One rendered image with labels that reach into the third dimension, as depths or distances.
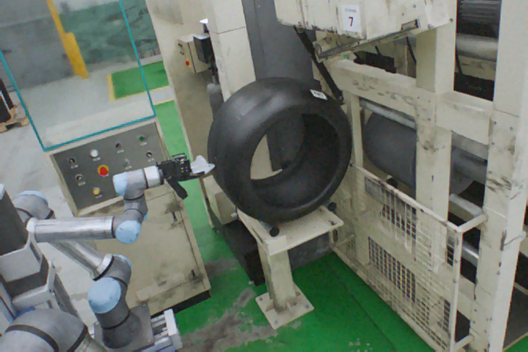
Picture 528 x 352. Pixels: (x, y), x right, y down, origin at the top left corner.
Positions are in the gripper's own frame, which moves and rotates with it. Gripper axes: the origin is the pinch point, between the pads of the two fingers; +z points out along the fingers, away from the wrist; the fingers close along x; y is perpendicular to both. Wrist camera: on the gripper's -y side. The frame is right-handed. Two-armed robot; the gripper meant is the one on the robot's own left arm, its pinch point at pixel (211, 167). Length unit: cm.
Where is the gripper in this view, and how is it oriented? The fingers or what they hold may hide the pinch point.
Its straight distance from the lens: 156.5
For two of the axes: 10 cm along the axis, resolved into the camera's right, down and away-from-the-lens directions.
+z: 9.1, -2.2, 3.6
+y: -0.6, -9.1, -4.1
